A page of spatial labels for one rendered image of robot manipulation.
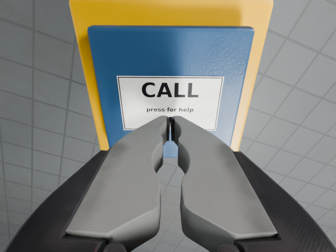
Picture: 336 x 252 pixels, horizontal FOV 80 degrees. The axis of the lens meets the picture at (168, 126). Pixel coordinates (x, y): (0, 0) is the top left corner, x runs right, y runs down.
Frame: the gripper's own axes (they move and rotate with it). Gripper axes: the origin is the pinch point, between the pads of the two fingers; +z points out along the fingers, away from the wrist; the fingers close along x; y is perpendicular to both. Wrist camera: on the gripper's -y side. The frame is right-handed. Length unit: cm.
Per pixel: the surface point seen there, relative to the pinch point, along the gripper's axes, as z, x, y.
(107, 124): 2.0, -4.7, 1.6
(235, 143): 3.6, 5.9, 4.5
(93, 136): 99, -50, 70
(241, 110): 3.7, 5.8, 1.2
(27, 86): 99, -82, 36
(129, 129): 1.9, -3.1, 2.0
